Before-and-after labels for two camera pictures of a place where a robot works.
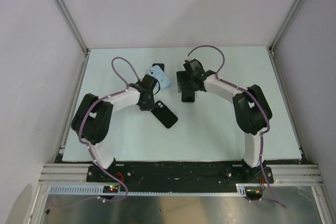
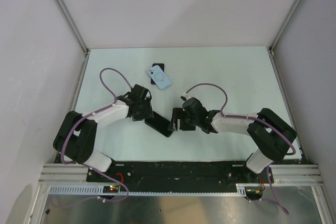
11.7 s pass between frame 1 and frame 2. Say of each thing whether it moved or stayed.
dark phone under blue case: stayed
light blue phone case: stayed
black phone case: moved
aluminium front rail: stayed
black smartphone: moved
